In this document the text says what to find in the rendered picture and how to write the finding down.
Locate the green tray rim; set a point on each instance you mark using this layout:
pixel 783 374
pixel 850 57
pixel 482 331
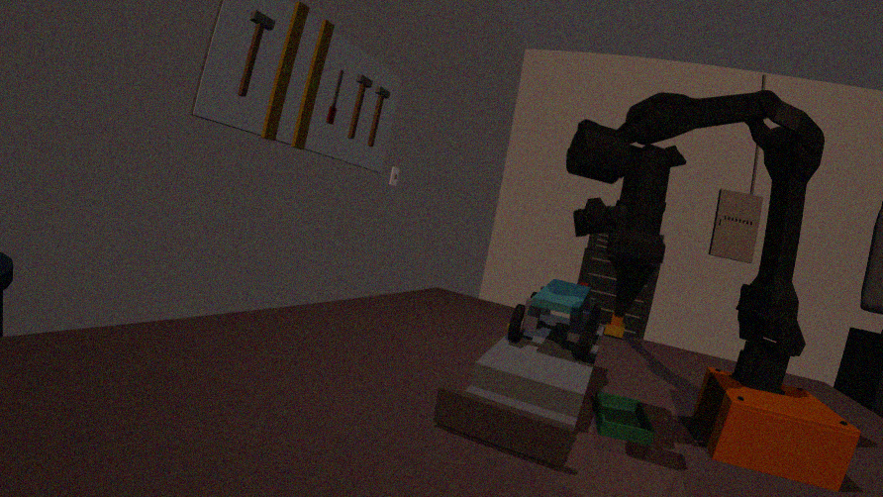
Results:
pixel 619 431

